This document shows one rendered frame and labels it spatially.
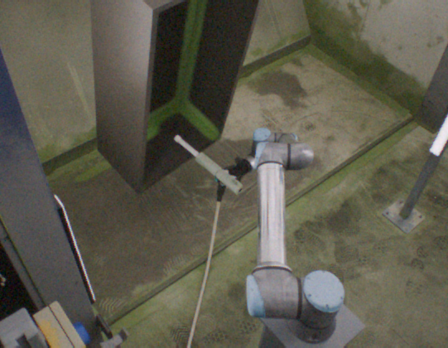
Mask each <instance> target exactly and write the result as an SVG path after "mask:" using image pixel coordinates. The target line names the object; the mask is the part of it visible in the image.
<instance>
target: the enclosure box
mask: <svg viewBox="0 0 448 348"><path fill-rule="evenodd" d="M262 2H263V0H90V12H91V25H92V33H91V38H92V52H93V64H94V103H95V117H96V130H97V143H98V151H99V152H100V154H101V155H102V156H103V157H104V158H105V159H106V160H107V161H108V163H109V164H110V165H111V166H112V167H113V168H114V170H116V171H117V173H118V174H119V175H120V176H121V177H122V178H123V179H124V180H125V182H126V183H127V184H129V185H130V187H131V188H132V189H133V190H134V191H135V192H136V193H137V194H138V195H140V194H142V193H143V192H144V191H145V190H147V189H149V188H150V187H152V186H153V185H154V184H156V183H157V182H158V181H160V180H161V179H163V178H164V177H166V176H168V175H169V174H171V172H173V171H174V170H176V169H178V168H179V167H181V166H182V165H183V164H184V163H186V162H188V161H189V160H190V159H192V158H193V157H195V155H193V154H192V153H191V152H190V151H189V150H187V149H186V148H184V147H183V146H182V145H181V144H180V143H179V142H177V141H176V140H174V139H175V137H176V136H177V135H178V136H180V137H181V140H184V141H185V142H186V143H187V144H189V145H190V147H192V148H193V149H194V150H196V151H197V152H198V153H200V152H202V151H203V150H205V149H207V148H208V147H210V145H212V144H213V143H215V142H217V141H218V140H220V138H221V135H222V132H223V129H224V125H225V122H226V119H227V117H228V115H229V111H230V105H231V102H232V100H233V96H234V92H235V90H236V87H237V84H238V80H239V77H240V72H241V69H242V67H243V63H244V60H245V57H246V55H247V52H248V45H249V42H250V39H251V37H252V34H253V30H254V27H255V25H256V22H257V17H258V13H259V10H260V7H261V5H262Z"/></svg>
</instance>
